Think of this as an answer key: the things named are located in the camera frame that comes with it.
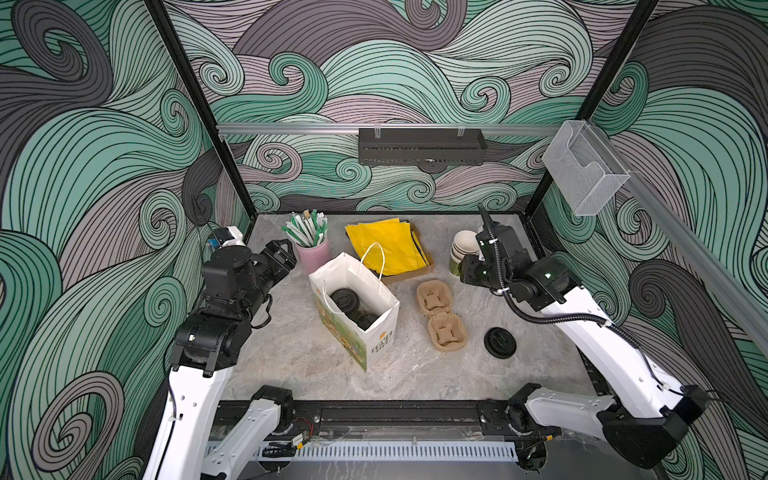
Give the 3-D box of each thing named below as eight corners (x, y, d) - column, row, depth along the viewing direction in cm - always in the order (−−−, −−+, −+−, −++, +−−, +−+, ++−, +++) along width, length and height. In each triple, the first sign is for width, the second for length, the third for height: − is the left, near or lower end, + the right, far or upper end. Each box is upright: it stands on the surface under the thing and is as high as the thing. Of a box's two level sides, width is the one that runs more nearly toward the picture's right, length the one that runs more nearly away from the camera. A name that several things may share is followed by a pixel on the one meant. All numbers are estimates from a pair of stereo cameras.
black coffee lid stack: (488, 358, 85) (491, 354, 83) (481, 331, 90) (484, 327, 88) (516, 358, 85) (520, 354, 83) (508, 331, 90) (511, 327, 88)
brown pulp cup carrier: (432, 355, 85) (435, 347, 80) (412, 292, 99) (414, 281, 94) (467, 348, 86) (472, 339, 81) (443, 286, 100) (446, 276, 95)
